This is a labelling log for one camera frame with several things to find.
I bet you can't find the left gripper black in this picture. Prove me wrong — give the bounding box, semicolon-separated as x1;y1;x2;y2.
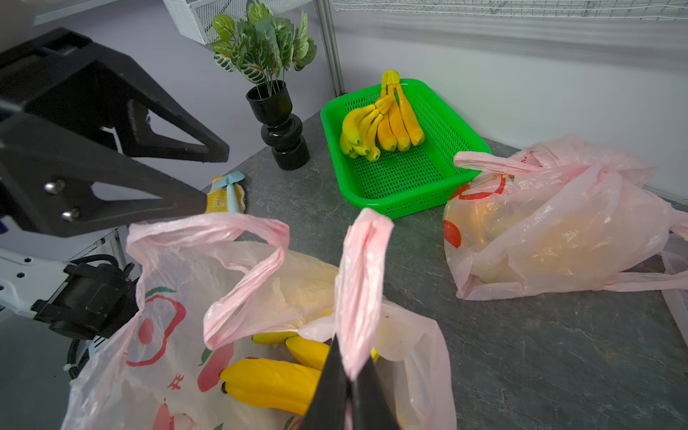
1;29;229;238

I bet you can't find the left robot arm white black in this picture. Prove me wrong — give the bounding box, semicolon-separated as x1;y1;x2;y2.
1;28;229;343

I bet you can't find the printed pink plastic bag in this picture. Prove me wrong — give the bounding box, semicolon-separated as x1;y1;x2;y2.
63;209;457;429
443;134;680;301

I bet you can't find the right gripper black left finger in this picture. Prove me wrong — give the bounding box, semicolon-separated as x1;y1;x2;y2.
300;337;349;430

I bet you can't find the white wire shelf back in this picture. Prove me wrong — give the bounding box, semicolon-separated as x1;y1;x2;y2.
333;0;687;22

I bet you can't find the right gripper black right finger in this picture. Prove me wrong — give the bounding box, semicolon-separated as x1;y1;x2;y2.
349;357;401;430

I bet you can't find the yellow banana bunch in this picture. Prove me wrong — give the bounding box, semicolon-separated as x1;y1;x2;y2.
339;70;425;162
220;333;363;424

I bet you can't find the green potted plant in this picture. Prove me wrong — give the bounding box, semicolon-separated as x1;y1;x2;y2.
211;1;317;98

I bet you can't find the yellow white work glove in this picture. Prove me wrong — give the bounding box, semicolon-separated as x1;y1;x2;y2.
205;176;247;215

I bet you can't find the white wire basket left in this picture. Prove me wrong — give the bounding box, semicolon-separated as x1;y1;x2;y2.
163;0;307;46

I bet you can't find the green plastic basket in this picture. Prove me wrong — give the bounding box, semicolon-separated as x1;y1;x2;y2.
321;79;491;220

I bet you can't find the plain pink plastic bag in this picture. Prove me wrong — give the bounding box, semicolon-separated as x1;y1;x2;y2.
660;211;687;343

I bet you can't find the black plant vase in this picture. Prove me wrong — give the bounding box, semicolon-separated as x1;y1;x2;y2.
247;80;310;170

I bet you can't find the yellow banana bunch in basket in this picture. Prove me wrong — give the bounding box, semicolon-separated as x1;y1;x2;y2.
339;70;425;162

